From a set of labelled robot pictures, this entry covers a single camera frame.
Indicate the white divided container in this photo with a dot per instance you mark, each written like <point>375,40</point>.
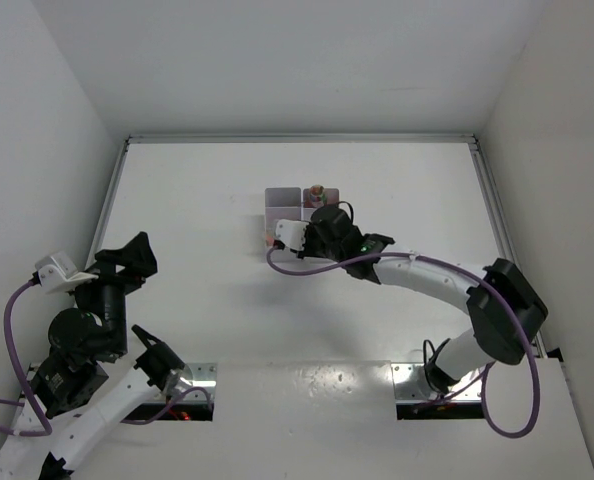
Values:
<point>281,203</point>
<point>308,210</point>

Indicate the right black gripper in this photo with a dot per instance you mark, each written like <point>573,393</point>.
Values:
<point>307,251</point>

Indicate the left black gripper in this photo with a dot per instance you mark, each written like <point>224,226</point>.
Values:
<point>137,254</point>

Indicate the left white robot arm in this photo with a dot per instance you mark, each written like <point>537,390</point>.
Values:
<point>38,447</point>

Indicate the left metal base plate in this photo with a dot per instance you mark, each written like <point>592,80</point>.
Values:
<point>195,384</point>

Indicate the metal base plate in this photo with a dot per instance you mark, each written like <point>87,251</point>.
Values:
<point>195,384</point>
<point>411,389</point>

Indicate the colourful glue stick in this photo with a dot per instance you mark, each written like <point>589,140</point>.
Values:
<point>317,196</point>

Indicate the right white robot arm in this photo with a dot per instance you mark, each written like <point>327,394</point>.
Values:
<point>479,293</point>

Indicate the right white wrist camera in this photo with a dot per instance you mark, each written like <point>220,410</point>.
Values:
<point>291,234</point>

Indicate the left white divided container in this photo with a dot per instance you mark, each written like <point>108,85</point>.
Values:
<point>281,203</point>

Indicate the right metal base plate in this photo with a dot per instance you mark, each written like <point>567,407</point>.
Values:
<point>411,389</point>

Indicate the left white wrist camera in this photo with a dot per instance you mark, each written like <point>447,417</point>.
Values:
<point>57,273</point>

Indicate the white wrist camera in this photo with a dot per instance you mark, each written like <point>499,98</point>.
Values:
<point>291,234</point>
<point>57,273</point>

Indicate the right white divided container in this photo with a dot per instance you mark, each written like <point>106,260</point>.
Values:
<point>308,210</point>

